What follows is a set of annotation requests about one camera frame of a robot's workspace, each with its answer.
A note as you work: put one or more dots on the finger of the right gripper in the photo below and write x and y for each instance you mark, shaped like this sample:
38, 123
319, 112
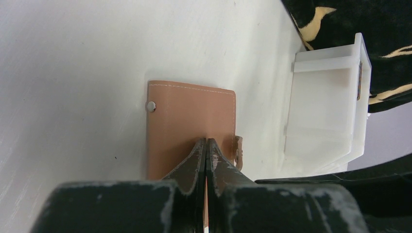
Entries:
383, 192

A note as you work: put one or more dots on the tan leather card holder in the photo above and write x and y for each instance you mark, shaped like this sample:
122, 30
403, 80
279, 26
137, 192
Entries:
181, 114

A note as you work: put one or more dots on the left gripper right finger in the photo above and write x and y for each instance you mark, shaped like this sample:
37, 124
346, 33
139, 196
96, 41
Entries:
237, 204

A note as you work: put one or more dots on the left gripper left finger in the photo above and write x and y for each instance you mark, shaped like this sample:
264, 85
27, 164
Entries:
174, 204

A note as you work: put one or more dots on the black floral plush blanket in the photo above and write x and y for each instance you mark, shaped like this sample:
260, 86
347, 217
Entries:
386, 27

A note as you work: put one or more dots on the white plastic card tray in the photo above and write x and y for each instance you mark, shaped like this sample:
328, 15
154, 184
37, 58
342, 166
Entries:
326, 125

